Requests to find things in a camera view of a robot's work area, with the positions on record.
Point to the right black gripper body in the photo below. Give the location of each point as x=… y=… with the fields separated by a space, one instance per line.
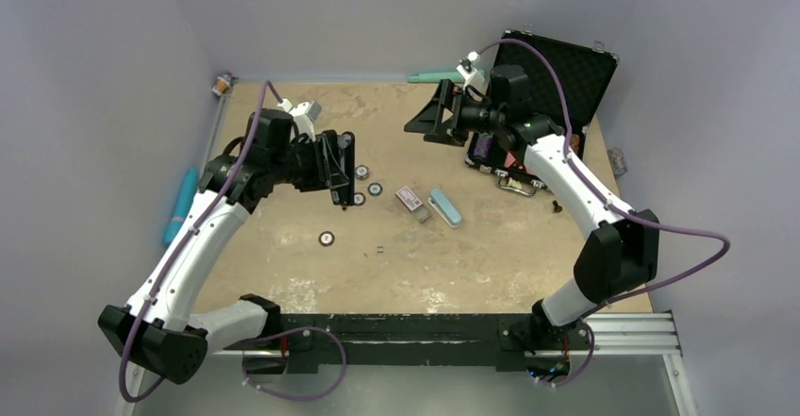
x=468 y=115

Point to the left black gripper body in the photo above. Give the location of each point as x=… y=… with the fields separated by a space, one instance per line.
x=315 y=174

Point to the black stapler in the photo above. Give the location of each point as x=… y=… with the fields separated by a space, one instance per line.
x=343 y=151

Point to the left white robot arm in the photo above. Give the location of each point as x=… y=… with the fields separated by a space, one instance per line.
x=155 y=329

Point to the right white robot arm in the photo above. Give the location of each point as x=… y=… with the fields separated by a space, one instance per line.
x=618 y=255

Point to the light blue stapler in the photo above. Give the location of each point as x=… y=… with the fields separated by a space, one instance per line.
x=445 y=208

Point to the mint green microphone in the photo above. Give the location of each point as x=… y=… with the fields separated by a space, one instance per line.
x=427 y=78

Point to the blue poker chip stack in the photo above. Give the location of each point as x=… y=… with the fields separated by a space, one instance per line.
x=362 y=172

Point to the brown poker chip middle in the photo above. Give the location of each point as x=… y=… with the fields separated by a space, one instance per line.
x=359 y=199

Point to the brown poker chip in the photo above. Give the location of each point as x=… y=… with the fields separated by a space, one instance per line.
x=359 y=199
x=326 y=238

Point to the brown poker chip front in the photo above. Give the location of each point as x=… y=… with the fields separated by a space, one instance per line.
x=326 y=238

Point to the black poker chip case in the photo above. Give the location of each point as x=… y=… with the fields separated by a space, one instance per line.
x=584 y=74

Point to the red white staple box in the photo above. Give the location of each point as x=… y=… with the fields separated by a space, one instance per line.
x=413 y=204

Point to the small orange bottle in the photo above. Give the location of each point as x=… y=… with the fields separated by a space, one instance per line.
x=224 y=82

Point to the blue cylindrical tube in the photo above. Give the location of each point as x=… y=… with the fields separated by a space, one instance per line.
x=183 y=203

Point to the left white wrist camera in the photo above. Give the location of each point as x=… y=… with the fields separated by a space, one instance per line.
x=303 y=115

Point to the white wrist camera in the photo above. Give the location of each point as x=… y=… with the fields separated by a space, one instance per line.
x=470 y=72
x=303 y=115

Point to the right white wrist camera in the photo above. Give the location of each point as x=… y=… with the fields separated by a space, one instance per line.
x=470 y=72

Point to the aluminium rail frame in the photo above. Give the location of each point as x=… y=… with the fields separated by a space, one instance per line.
x=616 y=334

